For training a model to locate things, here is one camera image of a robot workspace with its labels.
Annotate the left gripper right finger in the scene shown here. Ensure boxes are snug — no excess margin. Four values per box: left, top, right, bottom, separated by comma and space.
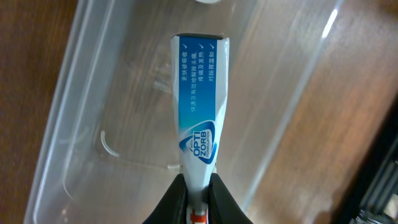
208, 173, 252, 224

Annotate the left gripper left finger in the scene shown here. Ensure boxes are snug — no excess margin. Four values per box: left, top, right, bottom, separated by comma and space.
143, 174, 188, 224

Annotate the white Panadol medicine box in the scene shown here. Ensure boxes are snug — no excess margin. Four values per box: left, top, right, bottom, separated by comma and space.
171, 33, 229, 223

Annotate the clear plastic container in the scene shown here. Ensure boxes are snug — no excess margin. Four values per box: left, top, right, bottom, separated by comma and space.
24, 0, 341, 223

